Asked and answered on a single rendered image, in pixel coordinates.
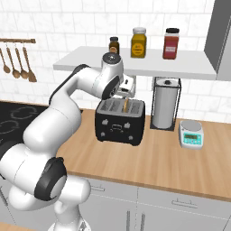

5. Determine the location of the tan bread slice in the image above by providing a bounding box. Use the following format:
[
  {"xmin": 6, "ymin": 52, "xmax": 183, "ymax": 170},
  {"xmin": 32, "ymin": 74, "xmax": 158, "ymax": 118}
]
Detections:
[{"xmin": 123, "ymin": 97, "xmax": 130, "ymax": 114}]

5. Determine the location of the black hob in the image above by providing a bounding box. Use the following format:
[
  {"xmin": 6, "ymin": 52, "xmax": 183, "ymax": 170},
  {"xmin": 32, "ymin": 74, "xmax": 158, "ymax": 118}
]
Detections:
[{"xmin": 0, "ymin": 100, "xmax": 84, "ymax": 152}]

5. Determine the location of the yellow spice jar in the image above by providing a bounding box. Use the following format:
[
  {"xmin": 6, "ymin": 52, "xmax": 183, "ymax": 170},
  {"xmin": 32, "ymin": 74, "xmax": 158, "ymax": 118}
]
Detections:
[{"xmin": 130, "ymin": 26, "xmax": 148, "ymax": 60}]

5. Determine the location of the long silver drawer handle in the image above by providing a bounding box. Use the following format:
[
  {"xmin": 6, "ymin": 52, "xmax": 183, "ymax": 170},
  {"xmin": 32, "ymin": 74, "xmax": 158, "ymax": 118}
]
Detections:
[{"xmin": 171, "ymin": 198, "xmax": 199, "ymax": 209}]

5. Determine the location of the wooden hanging spatula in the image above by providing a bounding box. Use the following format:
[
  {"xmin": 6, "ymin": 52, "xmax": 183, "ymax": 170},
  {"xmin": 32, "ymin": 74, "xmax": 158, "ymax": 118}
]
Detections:
[{"xmin": 22, "ymin": 46, "xmax": 38, "ymax": 84}]

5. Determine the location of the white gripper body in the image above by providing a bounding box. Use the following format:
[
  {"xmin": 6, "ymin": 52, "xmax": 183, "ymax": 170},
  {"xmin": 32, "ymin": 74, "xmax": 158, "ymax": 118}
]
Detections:
[{"xmin": 116, "ymin": 84, "xmax": 135, "ymax": 100}]

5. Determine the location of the grey wall cupboard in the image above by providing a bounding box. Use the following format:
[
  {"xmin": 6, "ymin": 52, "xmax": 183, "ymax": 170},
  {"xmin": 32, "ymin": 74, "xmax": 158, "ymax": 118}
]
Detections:
[{"xmin": 203, "ymin": 0, "xmax": 231, "ymax": 82}]

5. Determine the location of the white paper towel roll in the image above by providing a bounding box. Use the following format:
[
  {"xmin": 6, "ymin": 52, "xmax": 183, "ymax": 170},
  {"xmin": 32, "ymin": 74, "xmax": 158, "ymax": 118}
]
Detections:
[{"xmin": 151, "ymin": 78, "xmax": 180, "ymax": 130}]

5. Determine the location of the red spice jar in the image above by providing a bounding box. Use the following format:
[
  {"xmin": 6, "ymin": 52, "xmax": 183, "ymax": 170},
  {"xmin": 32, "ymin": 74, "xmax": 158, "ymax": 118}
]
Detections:
[{"xmin": 162, "ymin": 27, "xmax": 180, "ymax": 60}]

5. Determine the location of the wooden utensil rail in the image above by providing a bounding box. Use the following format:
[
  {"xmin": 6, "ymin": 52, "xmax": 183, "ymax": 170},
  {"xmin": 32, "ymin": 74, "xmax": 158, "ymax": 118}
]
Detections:
[{"xmin": 0, "ymin": 38, "xmax": 37, "ymax": 44}]

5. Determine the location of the grey wall shelf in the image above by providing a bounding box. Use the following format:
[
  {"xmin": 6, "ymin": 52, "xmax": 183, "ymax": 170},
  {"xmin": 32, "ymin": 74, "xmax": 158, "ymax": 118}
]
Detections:
[{"xmin": 52, "ymin": 45, "xmax": 217, "ymax": 81}]

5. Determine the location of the narrow grey drawer front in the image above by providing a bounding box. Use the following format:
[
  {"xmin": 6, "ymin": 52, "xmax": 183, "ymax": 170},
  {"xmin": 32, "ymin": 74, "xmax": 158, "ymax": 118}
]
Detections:
[{"xmin": 86, "ymin": 177, "xmax": 140, "ymax": 200}]

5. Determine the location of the black wire towel stand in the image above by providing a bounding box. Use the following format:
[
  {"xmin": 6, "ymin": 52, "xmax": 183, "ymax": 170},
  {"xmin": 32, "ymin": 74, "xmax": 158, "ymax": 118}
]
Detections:
[{"xmin": 150, "ymin": 76, "xmax": 182, "ymax": 133}]

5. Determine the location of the narrow grey cupboard door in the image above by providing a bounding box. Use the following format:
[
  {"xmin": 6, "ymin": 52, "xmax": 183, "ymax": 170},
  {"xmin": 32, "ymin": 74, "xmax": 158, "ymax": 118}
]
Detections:
[{"xmin": 79, "ymin": 193, "xmax": 139, "ymax": 231}]

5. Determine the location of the black four-slot toaster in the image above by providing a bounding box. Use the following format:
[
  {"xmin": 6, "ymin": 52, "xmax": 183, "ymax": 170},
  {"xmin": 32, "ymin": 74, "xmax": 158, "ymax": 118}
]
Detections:
[{"xmin": 94, "ymin": 97, "xmax": 146, "ymax": 147}]

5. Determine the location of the silver cupboard door handle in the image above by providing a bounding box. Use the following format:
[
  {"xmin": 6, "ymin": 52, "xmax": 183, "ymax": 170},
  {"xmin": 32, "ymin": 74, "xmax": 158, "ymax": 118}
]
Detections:
[
  {"xmin": 125, "ymin": 209, "xmax": 133, "ymax": 231},
  {"xmin": 139, "ymin": 211, "xmax": 146, "ymax": 231}
]

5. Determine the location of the white kitchen scale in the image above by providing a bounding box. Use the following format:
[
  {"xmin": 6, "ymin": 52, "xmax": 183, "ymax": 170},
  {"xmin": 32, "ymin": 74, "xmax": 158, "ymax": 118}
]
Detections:
[{"xmin": 178, "ymin": 119, "xmax": 205, "ymax": 151}]

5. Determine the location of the small brown spice jar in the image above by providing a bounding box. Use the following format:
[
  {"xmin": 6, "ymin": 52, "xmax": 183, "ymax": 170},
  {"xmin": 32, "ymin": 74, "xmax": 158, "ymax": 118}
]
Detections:
[{"xmin": 108, "ymin": 36, "xmax": 121, "ymax": 55}]

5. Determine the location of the short silver drawer handle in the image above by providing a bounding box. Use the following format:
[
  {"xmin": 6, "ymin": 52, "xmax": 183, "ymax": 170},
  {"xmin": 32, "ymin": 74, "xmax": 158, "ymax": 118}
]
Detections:
[{"xmin": 89, "ymin": 185, "xmax": 106, "ymax": 193}]

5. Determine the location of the wide grey drawer front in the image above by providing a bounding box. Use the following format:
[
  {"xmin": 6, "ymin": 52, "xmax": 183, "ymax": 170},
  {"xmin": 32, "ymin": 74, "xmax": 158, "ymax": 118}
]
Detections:
[{"xmin": 136, "ymin": 186, "xmax": 231, "ymax": 221}]

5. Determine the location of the wooden hanging spoon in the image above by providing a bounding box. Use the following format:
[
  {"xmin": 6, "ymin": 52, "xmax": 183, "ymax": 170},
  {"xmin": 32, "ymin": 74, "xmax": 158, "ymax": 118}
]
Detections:
[
  {"xmin": 0, "ymin": 47, "xmax": 12, "ymax": 74},
  {"xmin": 14, "ymin": 47, "xmax": 30, "ymax": 80},
  {"xmin": 5, "ymin": 46, "xmax": 22, "ymax": 80}
]

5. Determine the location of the wide grey cupboard door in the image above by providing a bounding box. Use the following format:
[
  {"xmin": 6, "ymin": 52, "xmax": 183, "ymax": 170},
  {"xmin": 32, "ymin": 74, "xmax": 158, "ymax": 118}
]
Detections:
[{"xmin": 136, "ymin": 202, "xmax": 231, "ymax": 231}]

